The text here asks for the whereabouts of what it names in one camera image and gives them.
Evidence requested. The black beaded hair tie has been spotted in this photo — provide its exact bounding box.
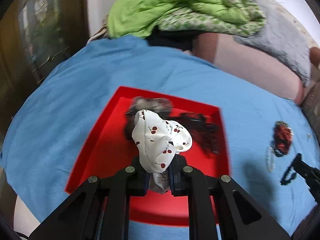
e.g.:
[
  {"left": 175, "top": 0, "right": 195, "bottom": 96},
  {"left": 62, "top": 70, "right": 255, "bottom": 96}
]
[{"left": 280, "top": 163, "right": 298, "bottom": 186}]

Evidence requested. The white cherry print scrunchie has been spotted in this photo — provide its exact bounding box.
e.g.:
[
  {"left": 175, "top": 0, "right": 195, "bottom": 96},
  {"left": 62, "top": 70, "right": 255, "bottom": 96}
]
[{"left": 131, "top": 109, "right": 193, "bottom": 194}]

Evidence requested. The red polka dot scrunchie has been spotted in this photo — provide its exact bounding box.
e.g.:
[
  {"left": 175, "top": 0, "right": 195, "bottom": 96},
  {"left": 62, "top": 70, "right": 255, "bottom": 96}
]
[{"left": 273, "top": 121, "right": 293, "bottom": 155}]

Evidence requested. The blue bed sheet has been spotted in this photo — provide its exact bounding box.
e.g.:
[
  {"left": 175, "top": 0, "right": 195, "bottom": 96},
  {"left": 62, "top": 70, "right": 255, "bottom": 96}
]
[{"left": 1, "top": 36, "right": 319, "bottom": 234}]

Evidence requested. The red plastic tray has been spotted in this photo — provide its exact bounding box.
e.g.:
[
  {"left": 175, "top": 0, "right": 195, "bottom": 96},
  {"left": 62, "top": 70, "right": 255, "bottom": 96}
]
[{"left": 65, "top": 86, "right": 230, "bottom": 226}]

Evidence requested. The dark brown hair clip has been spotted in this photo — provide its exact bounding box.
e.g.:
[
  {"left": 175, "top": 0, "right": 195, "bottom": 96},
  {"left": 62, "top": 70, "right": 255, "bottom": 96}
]
[{"left": 169, "top": 112, "right": 220, "bottom": 154}]

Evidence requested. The grey fuzzy scrunchie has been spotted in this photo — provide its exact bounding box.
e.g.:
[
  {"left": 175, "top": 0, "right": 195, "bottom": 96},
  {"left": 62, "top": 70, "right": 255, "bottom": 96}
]
[{"left": 124, "top": 96, "right": 172, "bottom": 140}]

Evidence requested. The pink pillow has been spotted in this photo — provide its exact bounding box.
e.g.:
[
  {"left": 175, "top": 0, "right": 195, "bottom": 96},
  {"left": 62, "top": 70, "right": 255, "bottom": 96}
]
[{"left": 193, "top": 33, "right": 304, "bottom": 105}]

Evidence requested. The grey quilted pillow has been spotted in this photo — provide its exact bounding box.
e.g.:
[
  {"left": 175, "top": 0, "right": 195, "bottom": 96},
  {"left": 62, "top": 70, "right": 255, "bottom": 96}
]
[{"left": 234, "top": 4, "right": 311, "bottom": 86}]

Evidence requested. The wooden glass door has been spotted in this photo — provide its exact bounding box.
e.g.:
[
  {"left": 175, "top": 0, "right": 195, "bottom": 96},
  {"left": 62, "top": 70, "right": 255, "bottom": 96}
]
[{"left": 1, "top": 0, "right": 89, "bottom": 139}]

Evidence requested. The green quilt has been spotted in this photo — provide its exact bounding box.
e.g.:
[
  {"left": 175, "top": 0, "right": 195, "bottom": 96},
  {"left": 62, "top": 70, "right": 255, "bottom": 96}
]
[{"left": 106, "top": 0, "right": 267, "bottom": 38}]

